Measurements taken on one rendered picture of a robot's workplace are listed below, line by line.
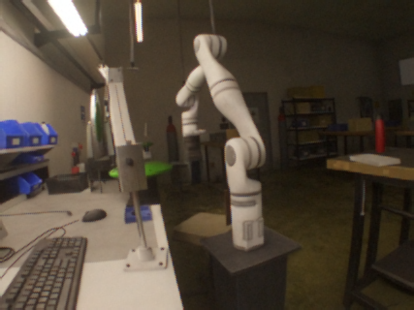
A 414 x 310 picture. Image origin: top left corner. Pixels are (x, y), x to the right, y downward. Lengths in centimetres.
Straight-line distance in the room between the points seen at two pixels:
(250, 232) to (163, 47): 574
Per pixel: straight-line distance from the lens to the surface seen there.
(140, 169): 52
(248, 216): 69
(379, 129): 178
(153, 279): 53
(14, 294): 56
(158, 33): 633
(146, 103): 581
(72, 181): 153
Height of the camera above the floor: 121
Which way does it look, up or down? 4 degrees down
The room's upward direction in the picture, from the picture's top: 5 degrees counter-clockwise
